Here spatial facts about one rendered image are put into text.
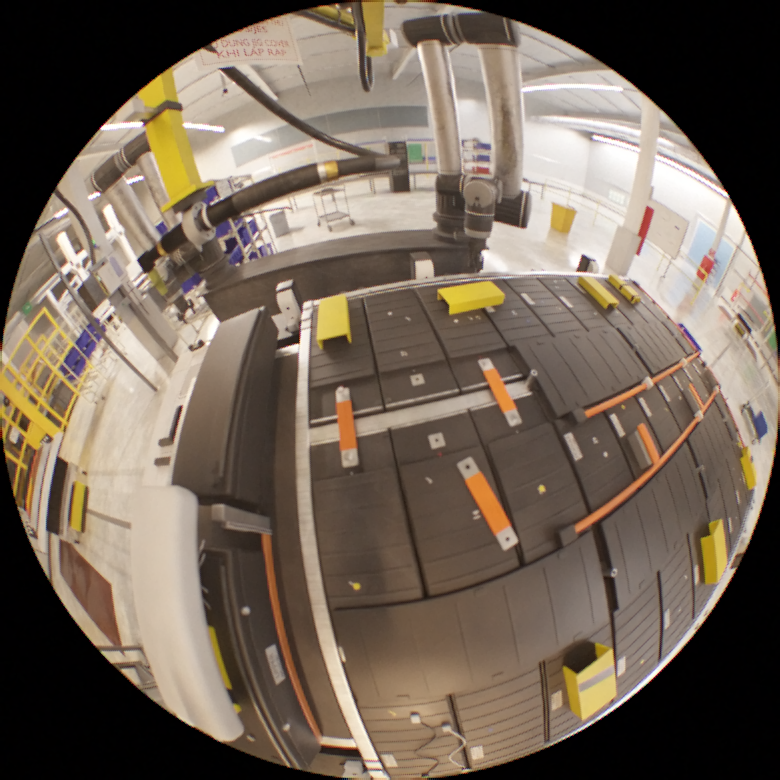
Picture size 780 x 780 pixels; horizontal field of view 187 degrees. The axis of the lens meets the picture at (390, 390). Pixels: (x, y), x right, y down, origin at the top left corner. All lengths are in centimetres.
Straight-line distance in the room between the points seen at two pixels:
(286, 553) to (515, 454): 40
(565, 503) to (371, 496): 31
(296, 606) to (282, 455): 27
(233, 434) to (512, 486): 43
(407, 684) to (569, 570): 29
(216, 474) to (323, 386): 26
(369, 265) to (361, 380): 92
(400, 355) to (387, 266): 88
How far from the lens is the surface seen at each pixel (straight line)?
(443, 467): 37
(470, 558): 36
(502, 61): 106
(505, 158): 112
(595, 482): 48
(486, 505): 36
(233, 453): 37
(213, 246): 170
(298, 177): 45
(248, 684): 41
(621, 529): 50
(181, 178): 51
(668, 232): 830
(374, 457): 39
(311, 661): 47
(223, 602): 36
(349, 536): 37
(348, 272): 134
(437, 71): 108
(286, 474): 44
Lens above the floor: 136
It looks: 55 degrees down
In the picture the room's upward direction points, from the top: 10 degrees counter-clockwise
